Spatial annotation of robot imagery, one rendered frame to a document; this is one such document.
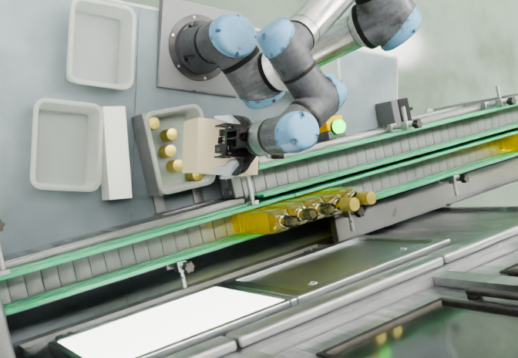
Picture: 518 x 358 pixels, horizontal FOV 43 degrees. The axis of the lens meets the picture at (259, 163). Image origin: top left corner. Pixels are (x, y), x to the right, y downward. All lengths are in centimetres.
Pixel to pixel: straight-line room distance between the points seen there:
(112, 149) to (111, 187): 10
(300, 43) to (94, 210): 78
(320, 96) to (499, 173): 134
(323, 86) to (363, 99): 99
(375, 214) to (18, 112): 109
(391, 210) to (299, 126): 97
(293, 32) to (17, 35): 79
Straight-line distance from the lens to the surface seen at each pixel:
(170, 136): 181
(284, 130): 123
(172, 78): 190
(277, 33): 127
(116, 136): 176
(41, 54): 180
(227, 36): 174
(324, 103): 130
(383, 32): 161
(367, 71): 232
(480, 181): 247
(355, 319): 136
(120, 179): 176
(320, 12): 137
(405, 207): 220
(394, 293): 142
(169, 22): 192
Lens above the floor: 246
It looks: 58 degrees down
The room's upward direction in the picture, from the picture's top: 83 degrees clockwise
